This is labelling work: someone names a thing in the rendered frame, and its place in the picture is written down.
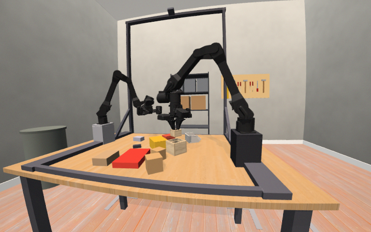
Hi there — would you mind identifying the white open box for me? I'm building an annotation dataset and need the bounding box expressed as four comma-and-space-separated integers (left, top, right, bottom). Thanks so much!
185, 132, 201, 143

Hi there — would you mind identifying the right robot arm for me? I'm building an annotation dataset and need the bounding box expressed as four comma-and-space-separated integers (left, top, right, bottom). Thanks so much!
96, 70, 154, 125

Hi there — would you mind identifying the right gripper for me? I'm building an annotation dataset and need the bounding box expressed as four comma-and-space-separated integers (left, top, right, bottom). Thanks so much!
137, 106, 162, 116

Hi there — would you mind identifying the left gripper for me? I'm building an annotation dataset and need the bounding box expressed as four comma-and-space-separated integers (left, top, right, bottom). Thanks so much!
157, 102, 185, 130

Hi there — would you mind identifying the yellow rectangular block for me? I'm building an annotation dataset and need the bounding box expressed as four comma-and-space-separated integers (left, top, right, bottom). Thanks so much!
149, 136, 167, 149

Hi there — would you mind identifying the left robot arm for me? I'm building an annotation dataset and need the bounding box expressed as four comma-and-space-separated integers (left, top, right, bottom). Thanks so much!
157, 43, 256, 134

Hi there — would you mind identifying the black metal gantry frame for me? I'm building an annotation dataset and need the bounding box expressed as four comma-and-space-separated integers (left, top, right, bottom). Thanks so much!
115, 7, 231, 140

